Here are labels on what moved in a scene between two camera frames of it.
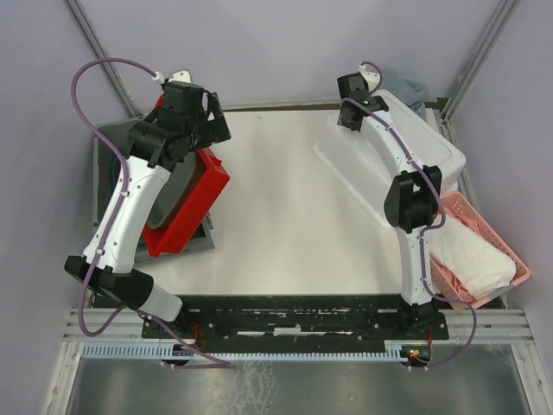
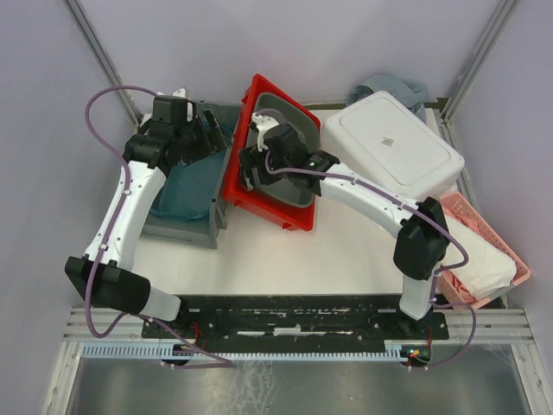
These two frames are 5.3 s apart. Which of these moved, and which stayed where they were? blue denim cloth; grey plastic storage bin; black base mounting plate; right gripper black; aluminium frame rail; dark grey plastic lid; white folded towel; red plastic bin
Moved: dark grey plastic lid; right gripper black; grey plastic storage bin; red plastic bin
Stayed: white folded towel; blue denim cloth; black base mounting plate; aluminium frame rail
